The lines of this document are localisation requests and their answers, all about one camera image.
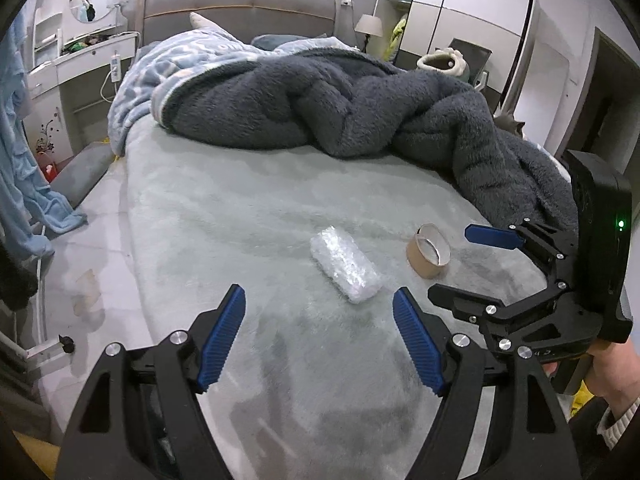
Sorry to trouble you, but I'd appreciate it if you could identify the white clothes rack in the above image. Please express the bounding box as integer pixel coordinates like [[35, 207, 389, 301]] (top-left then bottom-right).
[[1, 257, 76, 370]]

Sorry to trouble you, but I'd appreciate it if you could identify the white bedside lamp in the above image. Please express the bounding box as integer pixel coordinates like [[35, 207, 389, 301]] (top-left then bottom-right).
[[354, 14, 383, 53]]

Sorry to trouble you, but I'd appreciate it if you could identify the cream plush cat bed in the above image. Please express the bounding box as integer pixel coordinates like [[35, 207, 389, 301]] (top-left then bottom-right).
[[416, 47, 470, 82]]

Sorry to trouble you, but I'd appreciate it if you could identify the person right hand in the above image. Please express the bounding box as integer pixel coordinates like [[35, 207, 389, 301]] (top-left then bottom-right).
[[541, 336, 640, 418]]

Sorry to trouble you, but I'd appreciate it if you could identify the light blue hanging garment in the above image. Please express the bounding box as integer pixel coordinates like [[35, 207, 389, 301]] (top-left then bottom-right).
[[1, 14, 87, 261]]

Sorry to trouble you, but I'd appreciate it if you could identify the blue white patterned quilt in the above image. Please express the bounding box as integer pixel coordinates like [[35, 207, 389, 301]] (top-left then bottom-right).
[[107, 24, 350, 156]]

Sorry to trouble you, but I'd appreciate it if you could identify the brown tape roll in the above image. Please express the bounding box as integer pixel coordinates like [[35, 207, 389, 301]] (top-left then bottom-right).
[[406, 223, 451, 280]]

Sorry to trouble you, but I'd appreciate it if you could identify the white plastic wrap roll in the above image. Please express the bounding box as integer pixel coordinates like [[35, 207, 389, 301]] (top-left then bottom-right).
[[310, 226, 383, 304]]

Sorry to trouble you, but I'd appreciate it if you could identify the person right forearm sleeve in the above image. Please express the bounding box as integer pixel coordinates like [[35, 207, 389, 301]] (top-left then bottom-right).
[[598, 399, 639, 479]]

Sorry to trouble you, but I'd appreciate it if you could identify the white wardrobe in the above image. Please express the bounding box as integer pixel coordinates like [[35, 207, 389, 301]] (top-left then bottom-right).
[[370, 0, 538, 113]]

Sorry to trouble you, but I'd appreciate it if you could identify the dark grey fleece blanket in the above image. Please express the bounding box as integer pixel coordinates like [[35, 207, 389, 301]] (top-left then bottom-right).
[[152, 49, 578, 232]]

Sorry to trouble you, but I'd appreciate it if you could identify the white pillow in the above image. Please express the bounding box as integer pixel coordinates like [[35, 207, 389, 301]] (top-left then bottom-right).
[[189, 12, 226, 32]]

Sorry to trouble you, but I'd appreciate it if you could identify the yellow curtain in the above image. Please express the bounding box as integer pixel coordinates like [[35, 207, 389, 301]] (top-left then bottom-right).
[[14, 431, 61, 479]]

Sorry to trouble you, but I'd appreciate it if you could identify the white dressing table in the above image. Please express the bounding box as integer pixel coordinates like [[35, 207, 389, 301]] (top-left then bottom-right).
[[23, 8, 138, 164]]

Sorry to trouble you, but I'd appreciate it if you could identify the white power strip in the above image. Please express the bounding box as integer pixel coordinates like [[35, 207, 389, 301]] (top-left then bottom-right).
[[110, 53, 122, 84]]

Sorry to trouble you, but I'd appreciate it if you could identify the grey padded headboard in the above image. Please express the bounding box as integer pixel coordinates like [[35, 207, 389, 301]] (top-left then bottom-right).
[[125, 0, 338, 46]]

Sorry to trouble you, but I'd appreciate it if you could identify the grey floor cushion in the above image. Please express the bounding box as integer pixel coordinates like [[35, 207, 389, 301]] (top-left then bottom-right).
[[51, 142, 115, 208]]

